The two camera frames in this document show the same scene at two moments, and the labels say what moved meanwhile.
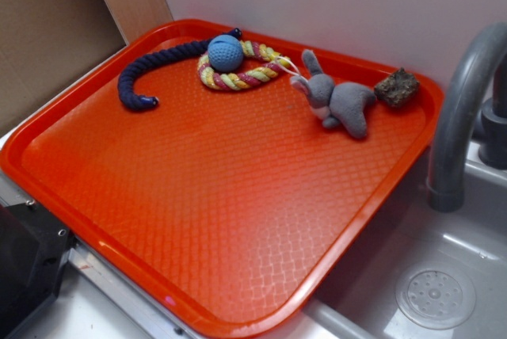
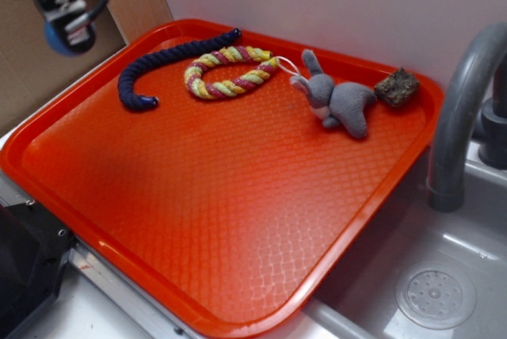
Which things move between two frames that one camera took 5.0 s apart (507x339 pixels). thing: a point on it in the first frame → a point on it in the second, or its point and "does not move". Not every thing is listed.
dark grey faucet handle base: [493, 138] does not move
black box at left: [34, 246] does not move
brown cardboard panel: [59, 17] does not move
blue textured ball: [225, 53] → [55, 42]
